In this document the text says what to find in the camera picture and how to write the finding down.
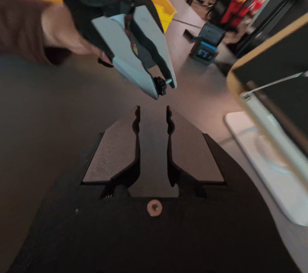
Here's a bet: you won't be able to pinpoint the wooden framed black board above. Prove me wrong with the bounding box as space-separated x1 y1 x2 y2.
227 13 308 158

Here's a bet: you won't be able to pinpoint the person's left hand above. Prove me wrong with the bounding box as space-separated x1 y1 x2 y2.
41 4 113 65

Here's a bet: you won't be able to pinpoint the red wire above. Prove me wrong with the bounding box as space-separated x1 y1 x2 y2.
123 14 139 56

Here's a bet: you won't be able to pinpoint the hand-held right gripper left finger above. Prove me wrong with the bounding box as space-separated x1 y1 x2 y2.
82 105 141 189

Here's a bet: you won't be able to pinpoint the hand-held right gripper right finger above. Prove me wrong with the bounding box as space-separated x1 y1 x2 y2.
166 105 227 187

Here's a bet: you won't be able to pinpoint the small black device with screen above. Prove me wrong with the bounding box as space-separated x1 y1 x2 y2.
190 22 226 66

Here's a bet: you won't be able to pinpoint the red cloth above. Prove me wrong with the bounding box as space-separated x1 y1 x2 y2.
221 0 250 26

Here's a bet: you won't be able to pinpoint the person's left forearm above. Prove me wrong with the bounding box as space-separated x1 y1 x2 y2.
0 0 73 66

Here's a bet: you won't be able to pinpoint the white monitor stand base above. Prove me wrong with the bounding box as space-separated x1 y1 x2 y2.
224 110 308 227

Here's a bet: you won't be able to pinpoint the black knob screw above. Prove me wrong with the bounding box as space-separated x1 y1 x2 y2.
153 75 173 96

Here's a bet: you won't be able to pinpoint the white security cable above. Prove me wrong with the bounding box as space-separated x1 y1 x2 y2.
243 71 308 98

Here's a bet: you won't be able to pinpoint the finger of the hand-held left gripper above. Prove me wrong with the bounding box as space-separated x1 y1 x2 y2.
91 14 160 100
131 4 178 89

